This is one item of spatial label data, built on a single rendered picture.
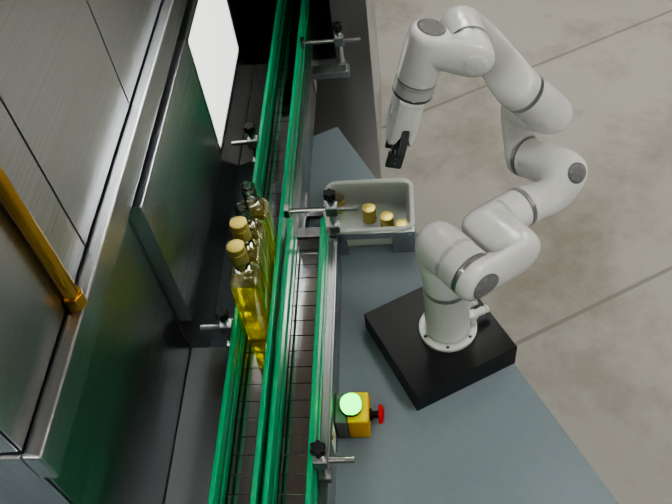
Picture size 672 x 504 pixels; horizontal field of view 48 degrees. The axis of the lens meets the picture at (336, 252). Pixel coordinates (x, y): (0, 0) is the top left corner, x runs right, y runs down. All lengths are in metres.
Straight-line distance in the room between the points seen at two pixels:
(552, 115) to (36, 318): 0.97
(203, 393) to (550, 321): 1.45
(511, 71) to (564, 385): 1.35
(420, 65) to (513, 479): 0.82
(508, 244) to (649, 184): 1.79
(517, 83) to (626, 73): 2.25
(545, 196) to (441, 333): 0.35
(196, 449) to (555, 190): 0.86
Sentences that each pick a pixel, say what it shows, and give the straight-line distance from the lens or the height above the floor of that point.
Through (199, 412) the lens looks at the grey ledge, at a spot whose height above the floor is 0.88.
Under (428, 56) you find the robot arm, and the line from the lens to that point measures 1.31.
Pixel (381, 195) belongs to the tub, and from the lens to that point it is 1.95.
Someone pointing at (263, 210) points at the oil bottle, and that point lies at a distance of 1.56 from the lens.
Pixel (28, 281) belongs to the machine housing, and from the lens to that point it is 1.01.
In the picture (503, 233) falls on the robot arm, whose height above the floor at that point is 1.11.
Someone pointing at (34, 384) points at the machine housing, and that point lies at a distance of 1.02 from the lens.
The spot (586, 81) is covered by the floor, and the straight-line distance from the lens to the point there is 3.59.
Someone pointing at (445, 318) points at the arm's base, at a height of 0.92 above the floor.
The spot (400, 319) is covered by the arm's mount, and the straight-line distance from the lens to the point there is 1.69.
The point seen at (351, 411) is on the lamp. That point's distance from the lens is 1.54.
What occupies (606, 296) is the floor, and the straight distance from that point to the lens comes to 2.78.
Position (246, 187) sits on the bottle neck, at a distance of 1.55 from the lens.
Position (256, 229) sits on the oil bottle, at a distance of 1.52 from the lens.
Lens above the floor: 2.21
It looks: 50 degrees down
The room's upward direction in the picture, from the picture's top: 9 degrees counter-clockwise
